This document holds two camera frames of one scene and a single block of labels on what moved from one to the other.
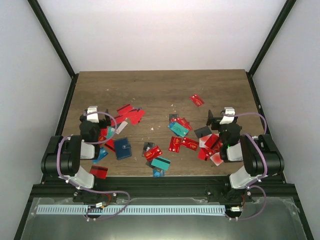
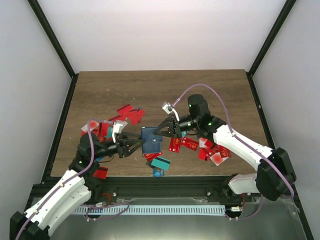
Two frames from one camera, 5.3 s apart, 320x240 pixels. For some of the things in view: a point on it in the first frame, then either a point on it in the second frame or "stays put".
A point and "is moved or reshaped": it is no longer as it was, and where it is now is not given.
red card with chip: x=153 y=153 stays put
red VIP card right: x=190 y=144 stays put
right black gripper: x=211 y=119 → x=173 y=123
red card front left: x=99 y=172 stays put
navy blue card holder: x=123 y=149 is moved or reshaped
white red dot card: x=216 y=158 stays put
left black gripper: x=108 y=120 → x=125 y=150
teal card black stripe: x=161 y=163 stays put
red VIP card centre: x=174 y=144 stays put
